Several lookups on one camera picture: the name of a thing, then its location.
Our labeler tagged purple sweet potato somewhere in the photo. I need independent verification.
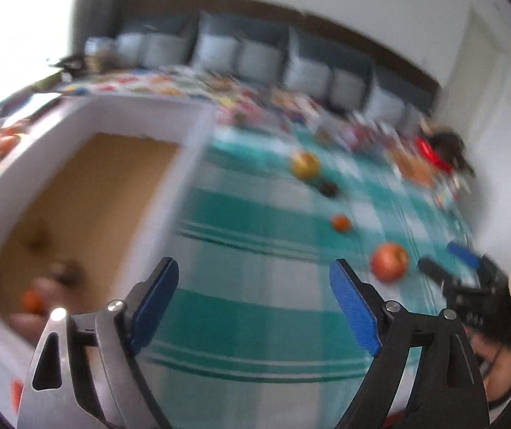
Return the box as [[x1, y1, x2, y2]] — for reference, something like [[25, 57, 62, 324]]
[[8, 277, 85, 346]]

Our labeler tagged brown-green apple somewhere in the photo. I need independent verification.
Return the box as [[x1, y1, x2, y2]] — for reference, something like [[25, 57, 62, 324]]
[[19, 220, 53, 254]]

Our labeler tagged person's right hand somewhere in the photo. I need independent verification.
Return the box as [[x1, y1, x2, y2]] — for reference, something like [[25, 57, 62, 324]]
[[465, 326, 511, 410]]

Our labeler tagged red apple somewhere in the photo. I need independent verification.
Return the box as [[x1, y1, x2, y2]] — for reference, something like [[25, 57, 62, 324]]
[[371, 242, 409, 284]]

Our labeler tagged small orange tangerine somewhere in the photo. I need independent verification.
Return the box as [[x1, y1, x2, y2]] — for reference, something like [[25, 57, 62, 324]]
[[331, 214, 352, 233]]

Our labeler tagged black handbag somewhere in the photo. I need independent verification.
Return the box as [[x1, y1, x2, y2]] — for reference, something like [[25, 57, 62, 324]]
[[425, 130, 476, 177]]

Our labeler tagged dark dried fruit far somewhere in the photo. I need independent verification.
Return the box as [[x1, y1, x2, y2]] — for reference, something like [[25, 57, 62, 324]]
[[318, 181, 340, 198]]

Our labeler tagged yellow pear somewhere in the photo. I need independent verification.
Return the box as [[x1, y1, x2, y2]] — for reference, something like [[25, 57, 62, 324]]
[[290, 151, 321, 181]]

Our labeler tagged grey cushion far right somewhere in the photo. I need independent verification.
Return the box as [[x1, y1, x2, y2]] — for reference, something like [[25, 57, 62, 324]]
[[362, 69, 435, 137]]

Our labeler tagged grey cushion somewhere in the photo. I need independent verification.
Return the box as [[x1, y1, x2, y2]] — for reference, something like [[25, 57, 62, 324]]
[[113, 24, 195, 70], [362, 69, 435, 137], [281, 27, 374, 112], [191, 12, 288, 84]]

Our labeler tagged teal plaid tablecloth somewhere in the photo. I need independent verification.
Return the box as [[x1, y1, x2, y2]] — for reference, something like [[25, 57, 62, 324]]
[[142, 127, 476, 428]]

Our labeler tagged white cardboard box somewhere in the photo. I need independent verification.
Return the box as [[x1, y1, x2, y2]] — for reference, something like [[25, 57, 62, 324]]
[[0, 95, 217, 425]]

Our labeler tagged grey cushion centre right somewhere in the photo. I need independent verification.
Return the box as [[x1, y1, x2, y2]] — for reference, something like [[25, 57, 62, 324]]
[[281, 27, 374, 112]]

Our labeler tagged grey cushion centre left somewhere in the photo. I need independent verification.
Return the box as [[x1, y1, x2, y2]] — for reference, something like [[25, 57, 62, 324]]
[[191, 12, 288, 84]]

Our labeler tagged grey cushion far left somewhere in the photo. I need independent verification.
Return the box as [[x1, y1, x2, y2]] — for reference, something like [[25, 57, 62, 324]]
[[113, 24, 195, 70]]

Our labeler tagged grey curtain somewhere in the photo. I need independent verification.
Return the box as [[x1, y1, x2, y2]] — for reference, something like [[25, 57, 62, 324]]
[[69, 0, 124, 53]]

